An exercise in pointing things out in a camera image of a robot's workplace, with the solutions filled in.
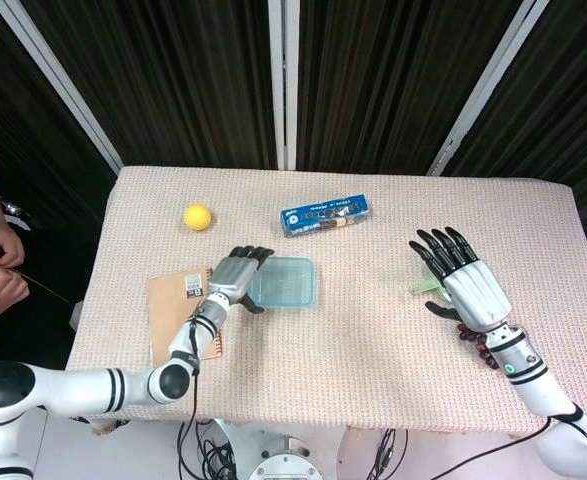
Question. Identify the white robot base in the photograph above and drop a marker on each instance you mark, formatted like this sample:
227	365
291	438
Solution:
283	460

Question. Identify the clear blue plastic container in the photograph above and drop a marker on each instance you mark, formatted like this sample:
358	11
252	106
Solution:
288	280

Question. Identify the yellow ball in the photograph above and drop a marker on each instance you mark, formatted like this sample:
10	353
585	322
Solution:
197	218

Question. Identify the black pleated curtain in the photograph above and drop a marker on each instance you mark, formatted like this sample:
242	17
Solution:
173	75

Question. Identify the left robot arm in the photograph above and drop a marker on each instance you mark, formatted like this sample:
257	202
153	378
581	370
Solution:
73	387

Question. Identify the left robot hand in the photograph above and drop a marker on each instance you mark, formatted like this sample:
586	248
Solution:
233	275

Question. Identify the white metal frame post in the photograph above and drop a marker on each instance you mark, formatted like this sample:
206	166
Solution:
283	85
483	90
58	82

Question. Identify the shiny metal object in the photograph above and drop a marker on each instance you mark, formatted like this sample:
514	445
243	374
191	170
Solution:
15	212

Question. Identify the purple grape bunch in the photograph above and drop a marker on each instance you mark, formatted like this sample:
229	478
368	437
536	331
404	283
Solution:
473	334

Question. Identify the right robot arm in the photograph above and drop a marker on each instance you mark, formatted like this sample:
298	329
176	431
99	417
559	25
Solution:
543	390

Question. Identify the pink woven tablecloth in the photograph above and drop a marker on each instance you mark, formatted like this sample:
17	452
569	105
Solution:
348	360

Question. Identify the blue snack package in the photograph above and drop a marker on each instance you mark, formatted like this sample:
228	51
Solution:
323	215

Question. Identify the brown spiral notebook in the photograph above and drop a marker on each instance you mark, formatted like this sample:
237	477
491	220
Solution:
173	310

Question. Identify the green plastic dustpan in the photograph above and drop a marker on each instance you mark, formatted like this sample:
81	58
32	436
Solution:
425	286

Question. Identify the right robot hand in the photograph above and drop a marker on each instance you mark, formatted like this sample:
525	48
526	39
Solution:
473	290

